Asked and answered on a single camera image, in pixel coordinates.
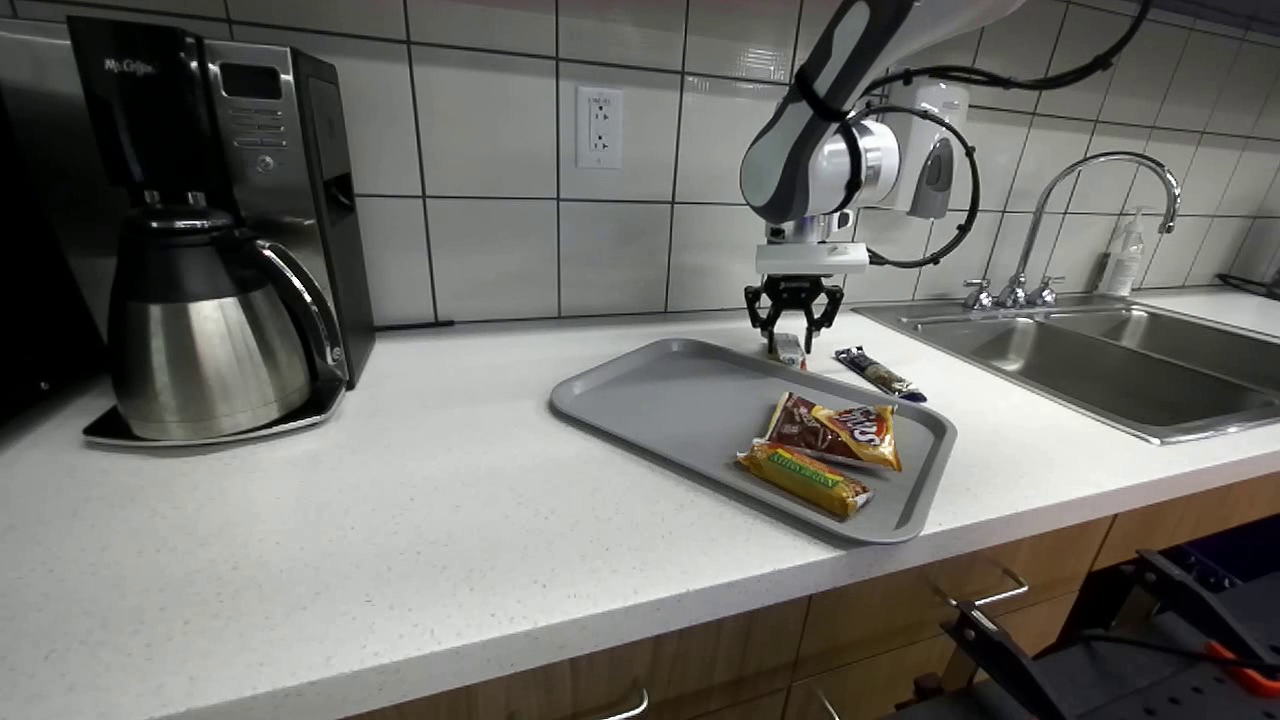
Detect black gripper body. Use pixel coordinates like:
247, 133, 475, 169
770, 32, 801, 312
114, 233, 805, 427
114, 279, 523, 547
753, 270, 839, 317

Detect small yellow green snack packet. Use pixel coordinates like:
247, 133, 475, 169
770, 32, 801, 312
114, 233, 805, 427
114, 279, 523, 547
731, 435, 876, 523

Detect grey plastic tray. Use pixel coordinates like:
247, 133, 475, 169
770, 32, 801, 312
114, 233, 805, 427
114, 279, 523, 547
542, 332, 959, 547

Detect dark blue snack bar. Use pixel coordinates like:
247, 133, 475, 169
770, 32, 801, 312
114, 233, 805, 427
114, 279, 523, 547
832, 339, 932, 408

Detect brown yellow Fritos chip bag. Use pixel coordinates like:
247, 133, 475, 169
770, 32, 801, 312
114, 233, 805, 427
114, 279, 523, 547
755, 388, 907, 474

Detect chrome sink faucet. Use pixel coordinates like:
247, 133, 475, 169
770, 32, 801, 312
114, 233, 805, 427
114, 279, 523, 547
959, 147, 1189, 317

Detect stainless steel sink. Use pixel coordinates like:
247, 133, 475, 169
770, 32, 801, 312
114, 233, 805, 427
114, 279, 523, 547
862, 290, 1280, 453

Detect clear soap bottle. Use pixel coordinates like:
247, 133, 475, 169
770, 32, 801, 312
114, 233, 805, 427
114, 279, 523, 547
1092, 212, 1151, 304

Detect wooden lower cabinets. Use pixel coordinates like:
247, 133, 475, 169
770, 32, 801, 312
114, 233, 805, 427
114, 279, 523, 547
356, 473, 1280, 720

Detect blue upper cabinets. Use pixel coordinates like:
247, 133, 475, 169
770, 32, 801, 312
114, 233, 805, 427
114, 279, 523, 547
1130, 0, 1280, 39

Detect black coffee maker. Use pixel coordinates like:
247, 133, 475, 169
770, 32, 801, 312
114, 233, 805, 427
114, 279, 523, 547
65, 13, 379, 453

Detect stainless steel coffee carafe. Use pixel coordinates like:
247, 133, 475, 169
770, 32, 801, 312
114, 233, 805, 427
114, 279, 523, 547
102, 212, 352, 444

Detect black microwave oven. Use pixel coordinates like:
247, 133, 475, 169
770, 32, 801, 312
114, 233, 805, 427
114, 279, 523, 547
0, 92, 110, 433

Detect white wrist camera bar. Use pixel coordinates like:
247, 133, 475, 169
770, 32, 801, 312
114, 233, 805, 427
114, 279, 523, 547
753, 234, 872, 279

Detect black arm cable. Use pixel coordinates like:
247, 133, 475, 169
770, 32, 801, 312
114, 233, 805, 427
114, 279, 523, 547
784, 0, 1155, 270

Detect white wall outlet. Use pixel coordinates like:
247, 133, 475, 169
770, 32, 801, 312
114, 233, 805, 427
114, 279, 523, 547
571, 84, 632, 174

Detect black cart frame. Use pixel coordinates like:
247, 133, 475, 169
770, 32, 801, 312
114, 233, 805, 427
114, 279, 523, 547
892, 512, 1280, 720

